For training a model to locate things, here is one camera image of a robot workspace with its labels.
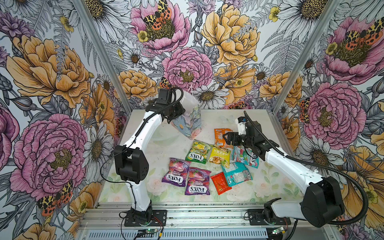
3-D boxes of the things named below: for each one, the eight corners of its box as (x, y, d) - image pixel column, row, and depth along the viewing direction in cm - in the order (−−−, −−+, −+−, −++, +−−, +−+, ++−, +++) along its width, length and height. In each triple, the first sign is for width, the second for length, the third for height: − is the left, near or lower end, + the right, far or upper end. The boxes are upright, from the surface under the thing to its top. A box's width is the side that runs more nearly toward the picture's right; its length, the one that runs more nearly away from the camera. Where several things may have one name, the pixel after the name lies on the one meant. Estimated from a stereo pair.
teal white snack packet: (229, 187, 85) (229, 185, 84) (220, 167, 93) (221, 165, 91) (252, 180, 88) (253, 178, 86) (242, 161, 96) (243, 159, 94)
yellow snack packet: (208, 163, 94) (208, 160, 91) (211, 147, 101) (212, 144, 99) (228, 168, 92) (229, 165, 89) (231, 152, 99) (232, 149, 97)
